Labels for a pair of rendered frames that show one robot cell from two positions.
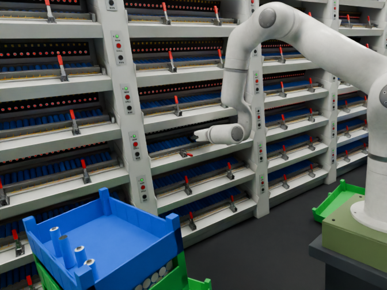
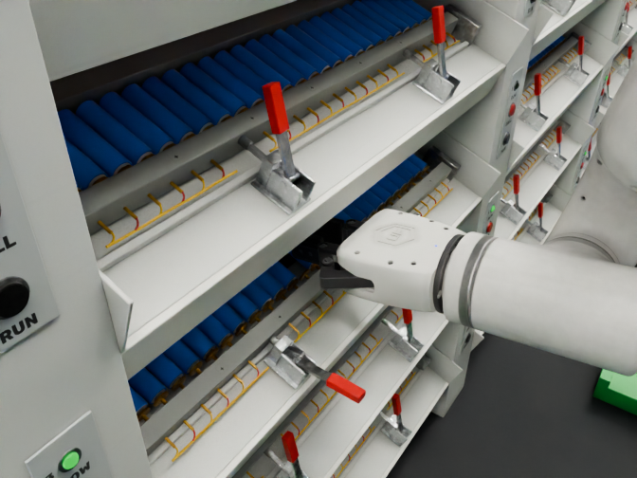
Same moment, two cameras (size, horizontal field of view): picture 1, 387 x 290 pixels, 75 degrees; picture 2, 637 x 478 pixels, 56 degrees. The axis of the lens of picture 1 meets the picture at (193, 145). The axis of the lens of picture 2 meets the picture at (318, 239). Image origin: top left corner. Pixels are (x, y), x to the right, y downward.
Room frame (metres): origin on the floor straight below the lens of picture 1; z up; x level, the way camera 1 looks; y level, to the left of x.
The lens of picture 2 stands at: (0.78, 0.20, 0.92)
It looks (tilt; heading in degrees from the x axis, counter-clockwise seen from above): 35 degrees down; 334
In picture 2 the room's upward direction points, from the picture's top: straight up
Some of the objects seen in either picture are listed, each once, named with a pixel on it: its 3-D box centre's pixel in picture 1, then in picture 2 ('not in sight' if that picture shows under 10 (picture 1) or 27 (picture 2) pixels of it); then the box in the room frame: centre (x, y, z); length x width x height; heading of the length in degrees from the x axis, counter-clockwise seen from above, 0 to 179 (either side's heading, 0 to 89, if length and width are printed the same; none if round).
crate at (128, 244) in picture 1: (99, 233); not in sight; (0.49, 0.22, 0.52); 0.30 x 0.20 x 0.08; 46
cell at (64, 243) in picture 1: (67, 251); not in sight; (0.44, 0.27, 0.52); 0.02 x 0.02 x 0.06
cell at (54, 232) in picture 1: (57, 241); not in sight; (0.48, 0.31, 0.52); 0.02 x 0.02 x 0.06
